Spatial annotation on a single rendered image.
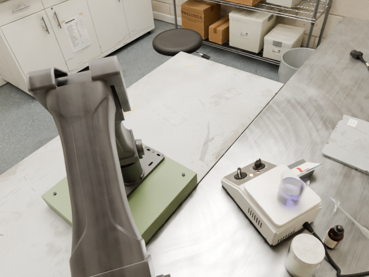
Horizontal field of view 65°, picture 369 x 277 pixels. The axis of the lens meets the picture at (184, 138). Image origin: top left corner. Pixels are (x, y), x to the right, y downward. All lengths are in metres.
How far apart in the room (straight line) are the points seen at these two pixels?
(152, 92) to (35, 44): 1.87
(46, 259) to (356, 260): 0.66
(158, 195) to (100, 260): 0.44
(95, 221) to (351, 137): 0.80
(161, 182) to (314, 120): 0.53
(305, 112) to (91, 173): 0.83
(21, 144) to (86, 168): 2.30
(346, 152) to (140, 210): 0.57
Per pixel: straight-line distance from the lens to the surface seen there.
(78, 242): 0.28
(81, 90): 0.31
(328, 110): 1.04
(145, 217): 0.67
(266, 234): 0.67
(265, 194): 0.65
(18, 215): 0.85
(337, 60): 1.33
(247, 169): 0.75
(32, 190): 0.89
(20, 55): 2.79
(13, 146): 2.59
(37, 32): 2.82
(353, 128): 0.98
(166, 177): 0.73
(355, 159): 0.89
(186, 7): 3.22
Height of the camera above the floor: 1.52
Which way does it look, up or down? 44 degrees down
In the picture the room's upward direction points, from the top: 5 degrees counter-clockwise
